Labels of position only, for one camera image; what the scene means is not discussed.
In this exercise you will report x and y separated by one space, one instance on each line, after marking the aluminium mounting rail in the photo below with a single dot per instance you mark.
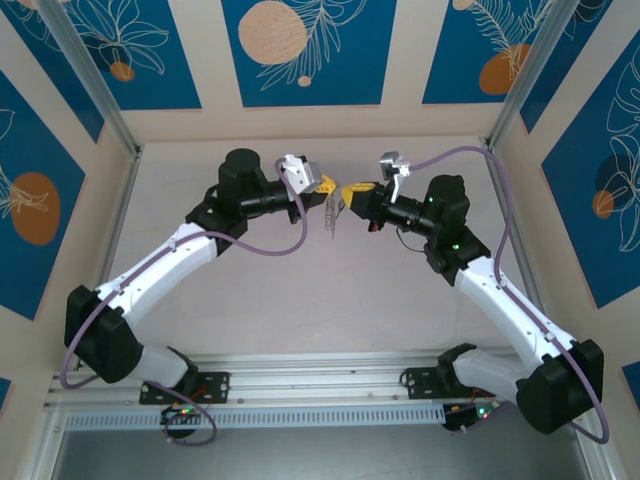
320 375

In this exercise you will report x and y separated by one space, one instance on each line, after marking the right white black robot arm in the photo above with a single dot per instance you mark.
505 305

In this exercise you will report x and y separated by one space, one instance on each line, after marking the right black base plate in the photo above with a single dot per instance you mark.
420 382

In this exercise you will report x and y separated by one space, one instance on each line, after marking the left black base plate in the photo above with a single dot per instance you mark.
220 387

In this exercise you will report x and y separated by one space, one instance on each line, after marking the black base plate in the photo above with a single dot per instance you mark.
220 387
420 382

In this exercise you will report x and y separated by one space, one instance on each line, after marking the aluminium corner post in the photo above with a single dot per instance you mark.
91 75
522 75

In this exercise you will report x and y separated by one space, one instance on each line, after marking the grey metal shelf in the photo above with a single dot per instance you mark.
320 460

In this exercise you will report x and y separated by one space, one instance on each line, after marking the long aluminium frame profile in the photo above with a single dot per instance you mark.
520 240

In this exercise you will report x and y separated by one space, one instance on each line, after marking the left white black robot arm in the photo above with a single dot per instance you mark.
150 270

